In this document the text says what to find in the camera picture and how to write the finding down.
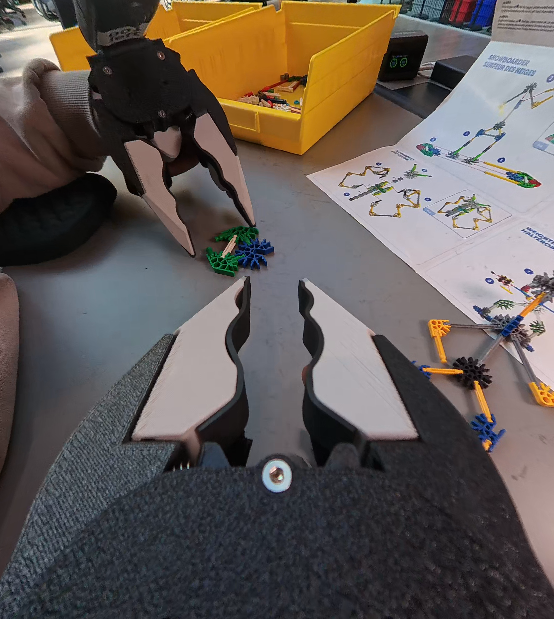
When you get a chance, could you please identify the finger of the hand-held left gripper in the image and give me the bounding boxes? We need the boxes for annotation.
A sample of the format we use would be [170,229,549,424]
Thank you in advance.
[123,139,197,258]
[192,111,258,229]

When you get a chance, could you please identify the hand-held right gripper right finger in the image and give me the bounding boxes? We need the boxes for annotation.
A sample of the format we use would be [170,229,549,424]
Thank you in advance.
[298,279,420,442]

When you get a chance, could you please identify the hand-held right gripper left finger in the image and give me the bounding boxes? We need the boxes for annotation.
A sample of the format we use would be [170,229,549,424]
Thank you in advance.
[131,276,252,442]

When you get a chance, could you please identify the blue snowflake toy connector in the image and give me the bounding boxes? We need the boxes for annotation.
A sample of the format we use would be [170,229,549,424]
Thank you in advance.
[236,238,275,270]

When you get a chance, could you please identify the yellow plastic bin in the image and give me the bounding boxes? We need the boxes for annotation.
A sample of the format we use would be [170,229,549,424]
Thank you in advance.
[50,0,263,73]
[166,0,402,155]

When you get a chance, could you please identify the white instruction sheet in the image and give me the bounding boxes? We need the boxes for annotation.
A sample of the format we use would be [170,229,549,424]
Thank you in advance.
[306,0,554,419]

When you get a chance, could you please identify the grey desk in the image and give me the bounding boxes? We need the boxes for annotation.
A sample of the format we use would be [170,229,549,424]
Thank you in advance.
[0,15,554,619]

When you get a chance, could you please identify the person's left hand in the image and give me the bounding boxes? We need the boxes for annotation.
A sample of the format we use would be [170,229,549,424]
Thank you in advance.
[166,139,206,178]

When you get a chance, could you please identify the pile of toy pieces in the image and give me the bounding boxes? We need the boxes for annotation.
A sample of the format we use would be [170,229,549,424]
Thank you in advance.
[236,73,309,114]

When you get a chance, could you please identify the colourful toy rod figure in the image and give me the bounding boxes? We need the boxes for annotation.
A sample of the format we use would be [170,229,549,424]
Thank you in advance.
[412,268,554,453]

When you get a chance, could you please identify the black device with display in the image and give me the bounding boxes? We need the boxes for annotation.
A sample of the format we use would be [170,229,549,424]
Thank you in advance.
[378,30,429,82]

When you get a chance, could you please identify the black power adapter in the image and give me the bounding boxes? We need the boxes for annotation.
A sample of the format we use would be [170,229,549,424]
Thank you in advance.
[432,54,478,90]

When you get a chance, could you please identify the red plastic crates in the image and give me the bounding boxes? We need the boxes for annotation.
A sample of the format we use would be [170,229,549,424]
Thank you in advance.
[443,0,476,25]

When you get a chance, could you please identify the blue plastic crates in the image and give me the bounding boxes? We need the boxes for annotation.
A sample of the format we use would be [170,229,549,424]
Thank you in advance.
[470,0,497,27]

